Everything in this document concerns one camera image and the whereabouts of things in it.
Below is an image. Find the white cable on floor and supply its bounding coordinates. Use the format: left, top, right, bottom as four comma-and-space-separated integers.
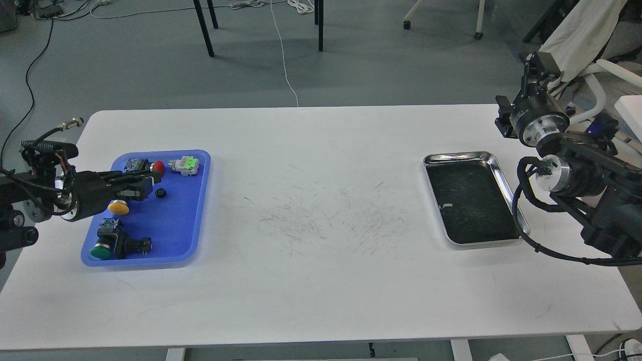
228, 0, 315, 107

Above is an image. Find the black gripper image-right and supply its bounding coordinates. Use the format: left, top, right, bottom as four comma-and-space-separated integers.
495, 51, 570, 147

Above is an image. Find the black switch block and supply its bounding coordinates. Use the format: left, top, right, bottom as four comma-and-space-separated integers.
114, 231, 153, 260

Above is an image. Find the red push button switch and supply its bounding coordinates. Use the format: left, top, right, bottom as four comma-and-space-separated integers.
123, 158, 166, 175

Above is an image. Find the black table leg right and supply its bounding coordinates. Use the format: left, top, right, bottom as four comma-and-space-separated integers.
313, 0, 324, 52

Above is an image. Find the silver metal tray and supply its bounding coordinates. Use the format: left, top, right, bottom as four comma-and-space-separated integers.
423, 151, 531, 249

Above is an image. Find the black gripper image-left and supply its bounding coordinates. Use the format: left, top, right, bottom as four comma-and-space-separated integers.
61, 170, 163, 222

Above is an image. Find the black table leg left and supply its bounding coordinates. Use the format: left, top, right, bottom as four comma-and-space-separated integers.
193, 0, 219, 58

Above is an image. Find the blue plastic tray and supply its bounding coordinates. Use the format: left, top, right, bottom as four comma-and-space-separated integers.
80, 150, 211, 268

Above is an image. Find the black floor cable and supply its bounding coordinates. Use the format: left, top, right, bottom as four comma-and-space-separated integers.
0, 0, 101, 166

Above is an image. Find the green push button switch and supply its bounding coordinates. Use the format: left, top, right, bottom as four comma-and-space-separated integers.
90, 218, 122, 260

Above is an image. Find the small black gear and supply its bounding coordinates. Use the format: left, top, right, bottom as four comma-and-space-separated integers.
154, 188, 167, 199

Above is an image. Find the green grey switch module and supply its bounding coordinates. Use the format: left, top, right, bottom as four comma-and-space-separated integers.
168, 155, 200, 176

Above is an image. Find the yellow push button switch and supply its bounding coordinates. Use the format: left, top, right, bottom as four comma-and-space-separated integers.
107, 200, 130, 216

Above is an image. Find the black table leg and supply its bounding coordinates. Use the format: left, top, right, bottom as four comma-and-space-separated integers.
313, 0, 324, 52
193, 0, 219, 58

